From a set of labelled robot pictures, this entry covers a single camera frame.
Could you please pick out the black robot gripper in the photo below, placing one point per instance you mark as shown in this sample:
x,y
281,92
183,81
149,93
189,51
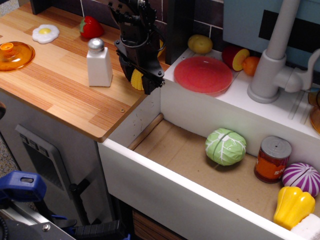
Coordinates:
x,y
139,41

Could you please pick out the yellow toy corn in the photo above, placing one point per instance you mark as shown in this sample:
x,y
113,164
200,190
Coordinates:
x,y
136,80

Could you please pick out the red plastic plate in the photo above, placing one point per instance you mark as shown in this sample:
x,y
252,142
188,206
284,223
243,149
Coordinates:
x,y
203,75

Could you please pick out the yellow toy lemon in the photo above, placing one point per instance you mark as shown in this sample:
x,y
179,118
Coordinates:
x,y
162,47

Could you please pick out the white salt shaker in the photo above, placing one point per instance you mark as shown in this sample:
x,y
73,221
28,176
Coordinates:
x,y
99,66

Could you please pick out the red toy strawberry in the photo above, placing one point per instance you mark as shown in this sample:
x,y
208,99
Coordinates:
x,y
90,28

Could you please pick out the toy potato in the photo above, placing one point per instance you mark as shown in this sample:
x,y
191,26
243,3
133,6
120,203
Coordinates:
x,y
200,44

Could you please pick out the white toy sink basin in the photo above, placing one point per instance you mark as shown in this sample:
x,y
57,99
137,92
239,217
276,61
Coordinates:
x,y
156,162

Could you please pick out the red halved toy fruit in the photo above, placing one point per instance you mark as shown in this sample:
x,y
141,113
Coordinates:
x,y
234,56

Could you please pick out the white toy fried egg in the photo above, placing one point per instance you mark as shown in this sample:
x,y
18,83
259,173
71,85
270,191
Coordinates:
x,y
45,33

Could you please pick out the green toy cabbage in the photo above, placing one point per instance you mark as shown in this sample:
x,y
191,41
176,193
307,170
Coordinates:
x,y
225,147

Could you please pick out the small toy orange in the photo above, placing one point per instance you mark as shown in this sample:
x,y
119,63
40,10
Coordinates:
x,y
250,64

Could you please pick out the grey oven door panel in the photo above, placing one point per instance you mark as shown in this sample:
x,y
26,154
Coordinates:
x,y
47,162

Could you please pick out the orange transparent pot lid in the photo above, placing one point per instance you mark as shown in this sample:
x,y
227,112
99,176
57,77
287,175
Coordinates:
x,y
15,55

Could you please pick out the grey toy faucet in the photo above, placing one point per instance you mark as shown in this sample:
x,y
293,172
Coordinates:
x,y
272,73

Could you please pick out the orange toy can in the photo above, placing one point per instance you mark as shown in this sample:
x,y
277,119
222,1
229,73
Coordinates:
x,y
272,159

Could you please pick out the blue clamp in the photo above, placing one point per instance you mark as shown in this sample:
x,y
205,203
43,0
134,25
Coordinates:
x,y
21,186

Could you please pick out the orange transparent pot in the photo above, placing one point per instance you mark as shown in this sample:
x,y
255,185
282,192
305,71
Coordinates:
x,y
314,101

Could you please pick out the purple toy onion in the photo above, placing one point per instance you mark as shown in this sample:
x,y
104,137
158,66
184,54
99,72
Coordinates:
x,y
303,176

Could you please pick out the yellow toy bell pepper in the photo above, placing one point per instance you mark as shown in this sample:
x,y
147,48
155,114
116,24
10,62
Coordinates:
x,y
293,205

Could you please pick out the white sponge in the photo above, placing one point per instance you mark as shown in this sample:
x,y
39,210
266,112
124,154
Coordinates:
x,y
308,228

